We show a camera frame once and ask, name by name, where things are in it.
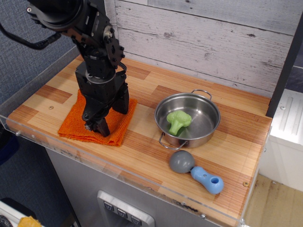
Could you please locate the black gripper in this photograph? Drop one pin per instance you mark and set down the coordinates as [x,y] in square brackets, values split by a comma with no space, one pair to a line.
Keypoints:
[101,95]

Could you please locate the orange cloth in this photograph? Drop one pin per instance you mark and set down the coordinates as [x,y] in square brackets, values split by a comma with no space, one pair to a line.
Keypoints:
[73,126]

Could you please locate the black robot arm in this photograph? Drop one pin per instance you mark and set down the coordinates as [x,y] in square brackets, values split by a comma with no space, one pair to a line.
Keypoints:
[101,77]

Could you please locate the yellow cloth piece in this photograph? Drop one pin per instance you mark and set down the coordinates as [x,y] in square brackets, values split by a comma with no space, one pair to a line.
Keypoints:
[29,222]

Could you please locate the green toy broccoli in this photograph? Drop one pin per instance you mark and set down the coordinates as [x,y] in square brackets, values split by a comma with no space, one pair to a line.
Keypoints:
[178,119]

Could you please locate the stainless steel pot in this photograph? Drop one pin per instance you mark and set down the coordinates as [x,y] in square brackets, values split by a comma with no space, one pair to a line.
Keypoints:
[205,115]

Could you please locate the grey and blue toy ladle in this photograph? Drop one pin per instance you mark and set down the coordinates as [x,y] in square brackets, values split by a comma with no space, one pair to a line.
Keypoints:
[183,162]

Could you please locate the silver button panel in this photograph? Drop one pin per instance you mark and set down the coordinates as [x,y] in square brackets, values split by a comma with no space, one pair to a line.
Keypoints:
[119,213]

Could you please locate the clear acrylic table guard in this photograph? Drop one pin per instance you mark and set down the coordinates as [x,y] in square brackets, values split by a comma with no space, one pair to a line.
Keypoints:
[137,172]

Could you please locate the dark grey right post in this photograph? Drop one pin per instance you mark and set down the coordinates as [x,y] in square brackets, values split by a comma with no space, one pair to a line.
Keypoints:
[286,70]

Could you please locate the white aluminium rail block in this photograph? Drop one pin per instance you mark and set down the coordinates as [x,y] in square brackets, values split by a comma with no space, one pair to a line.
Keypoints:
[282,159]

